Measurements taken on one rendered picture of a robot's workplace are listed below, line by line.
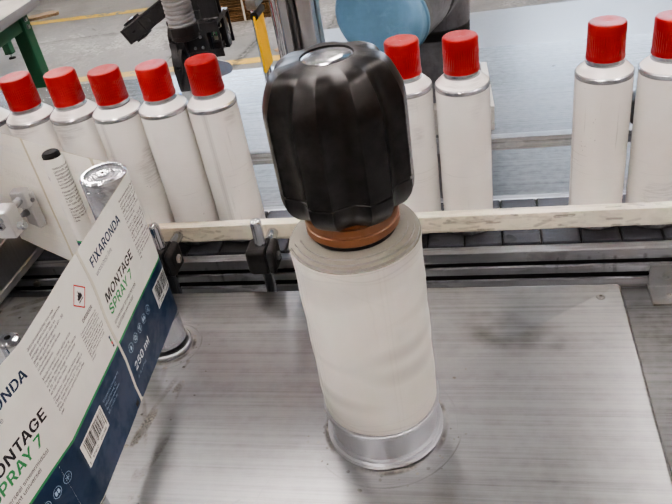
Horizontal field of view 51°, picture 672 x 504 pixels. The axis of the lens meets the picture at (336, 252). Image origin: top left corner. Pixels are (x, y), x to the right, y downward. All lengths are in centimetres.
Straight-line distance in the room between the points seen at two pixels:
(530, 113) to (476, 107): 44
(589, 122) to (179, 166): 41
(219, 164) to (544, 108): 56
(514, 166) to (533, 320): 37
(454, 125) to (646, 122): 17
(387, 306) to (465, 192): 31
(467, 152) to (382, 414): 30
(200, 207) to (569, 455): 46
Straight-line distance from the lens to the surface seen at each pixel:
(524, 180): 95
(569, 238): 75
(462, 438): 56
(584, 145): 72
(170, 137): 76
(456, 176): 72
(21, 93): 83
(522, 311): 66
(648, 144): 73
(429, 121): 71
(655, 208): 74
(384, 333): 45
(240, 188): 77
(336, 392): 50
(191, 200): 79
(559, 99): 116
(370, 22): 91
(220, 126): 74
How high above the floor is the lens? 131
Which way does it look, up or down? 35 degrees down
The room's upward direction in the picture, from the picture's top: 10 degrees counter-clockwise
